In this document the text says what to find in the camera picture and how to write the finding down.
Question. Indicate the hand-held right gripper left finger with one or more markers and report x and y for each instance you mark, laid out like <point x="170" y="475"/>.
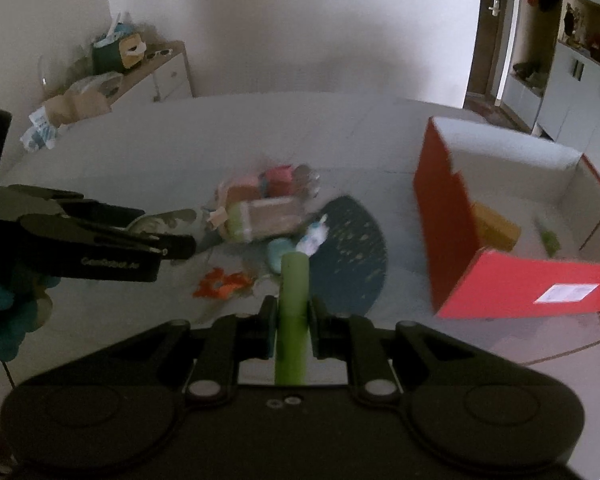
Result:
<point x="269" y="332"/>

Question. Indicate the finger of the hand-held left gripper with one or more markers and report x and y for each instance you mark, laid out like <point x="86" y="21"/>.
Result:
<point x="105" y="212"/>
<point x="177" y="246"/>

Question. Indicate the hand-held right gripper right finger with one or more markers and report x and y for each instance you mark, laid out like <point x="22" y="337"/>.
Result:
<point x="314" y="332"/>

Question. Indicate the round metal tin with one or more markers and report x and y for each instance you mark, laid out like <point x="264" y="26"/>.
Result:
<point x="172" y="219"/>

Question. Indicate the green plastic tube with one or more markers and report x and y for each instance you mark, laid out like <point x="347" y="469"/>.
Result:
<point x="294" y="285"/>

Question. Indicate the pink cube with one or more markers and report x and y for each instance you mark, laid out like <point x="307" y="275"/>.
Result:
<point x="279" y="180"/>

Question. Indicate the red cardboard box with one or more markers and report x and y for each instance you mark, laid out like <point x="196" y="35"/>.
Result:
<point x="445" y="220"/>

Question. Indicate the person's left hand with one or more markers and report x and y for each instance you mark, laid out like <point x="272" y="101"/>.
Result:
<point x="7" y="305"/>

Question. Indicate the orange flower-shaped toy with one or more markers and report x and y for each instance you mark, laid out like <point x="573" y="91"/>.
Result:
<point x="220" y="284"/>

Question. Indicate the light blue round item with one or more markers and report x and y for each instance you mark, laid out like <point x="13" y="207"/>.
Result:
<point x="278" y="255"/>

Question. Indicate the orange-pink block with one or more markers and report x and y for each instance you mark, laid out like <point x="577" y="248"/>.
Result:
<point x="244" y="192"/>

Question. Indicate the dark blue fan-shaped mat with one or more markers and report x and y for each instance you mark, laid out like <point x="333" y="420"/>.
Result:
<point x="350" y="255"/>

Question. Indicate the white and blue small toy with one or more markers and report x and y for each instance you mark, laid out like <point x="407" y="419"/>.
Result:
<point x="312" y="237"/>

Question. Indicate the white and blue packet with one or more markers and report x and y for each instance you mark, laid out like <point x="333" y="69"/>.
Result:
<point x="40" y="130"/>

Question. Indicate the brown paper bag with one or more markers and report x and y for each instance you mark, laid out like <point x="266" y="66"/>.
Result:
<point x="75" y="105"/>

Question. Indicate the clear plastic bag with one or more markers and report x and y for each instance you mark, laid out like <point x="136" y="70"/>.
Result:
<point x="97" y="84"/>

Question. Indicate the white drawer cabinet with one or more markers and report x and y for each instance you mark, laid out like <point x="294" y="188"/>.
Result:
<point x="167" y="77"/>

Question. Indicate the teal tissue box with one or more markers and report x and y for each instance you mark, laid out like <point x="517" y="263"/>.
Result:
<point x="107" y="55"/>

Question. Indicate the yellow tissue box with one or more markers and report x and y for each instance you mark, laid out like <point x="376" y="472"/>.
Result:
<point x="132" y="51"/>

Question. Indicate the white sunglasses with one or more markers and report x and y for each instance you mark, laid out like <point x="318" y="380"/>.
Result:
<point x="160" y="53"/>

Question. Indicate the yellow block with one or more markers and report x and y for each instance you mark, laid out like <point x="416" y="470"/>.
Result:
<point x="495" y="227"/>

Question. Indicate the small green item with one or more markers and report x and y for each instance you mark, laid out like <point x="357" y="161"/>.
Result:
<point x="549" y="240"/>

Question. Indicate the brown door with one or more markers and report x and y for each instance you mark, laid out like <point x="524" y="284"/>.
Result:
<point x="490" y="60"/>

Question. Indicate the grey wall cabinet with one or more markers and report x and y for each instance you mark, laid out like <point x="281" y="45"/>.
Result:
<point x="580" y="95"/>

